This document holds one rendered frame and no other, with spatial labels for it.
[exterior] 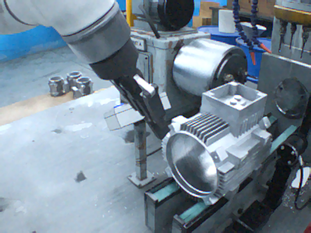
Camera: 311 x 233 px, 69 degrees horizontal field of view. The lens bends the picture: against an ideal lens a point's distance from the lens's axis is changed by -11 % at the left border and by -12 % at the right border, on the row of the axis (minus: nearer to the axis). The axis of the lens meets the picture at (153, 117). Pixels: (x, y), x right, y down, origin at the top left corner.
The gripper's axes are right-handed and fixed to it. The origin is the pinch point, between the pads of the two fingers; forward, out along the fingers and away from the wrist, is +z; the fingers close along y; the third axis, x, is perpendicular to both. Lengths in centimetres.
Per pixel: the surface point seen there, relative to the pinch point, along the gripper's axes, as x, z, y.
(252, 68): -127, 123, 71
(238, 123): -10.9, 5.7, -11.0
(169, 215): 12.1, 24.1, -3.0
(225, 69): -36.9, 23.1, 14.7
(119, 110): 1.3, 2.6, 14.7
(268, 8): -452, 275, 234
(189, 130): -3.4, 3.4, -4.3
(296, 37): -67, 27, 1
